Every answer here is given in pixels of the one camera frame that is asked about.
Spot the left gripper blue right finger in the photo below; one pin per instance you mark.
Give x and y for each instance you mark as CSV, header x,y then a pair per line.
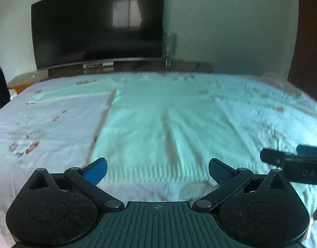
x,y
223,173

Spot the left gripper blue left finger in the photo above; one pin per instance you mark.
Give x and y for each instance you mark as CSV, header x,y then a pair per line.
x,y
92,174

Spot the white knit sweater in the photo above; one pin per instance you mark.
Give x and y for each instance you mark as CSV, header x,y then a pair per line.
x,y
166,129

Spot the dark wooden door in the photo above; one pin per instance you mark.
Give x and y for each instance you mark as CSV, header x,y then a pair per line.
x,y
303,70

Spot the silver set-top box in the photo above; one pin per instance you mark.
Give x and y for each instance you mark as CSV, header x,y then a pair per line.
x,y
97,65

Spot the glass table lamp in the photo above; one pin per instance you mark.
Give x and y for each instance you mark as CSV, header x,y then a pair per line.
x,y
169,48

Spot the large black television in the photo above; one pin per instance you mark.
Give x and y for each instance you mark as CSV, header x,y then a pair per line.
x,y
80,31

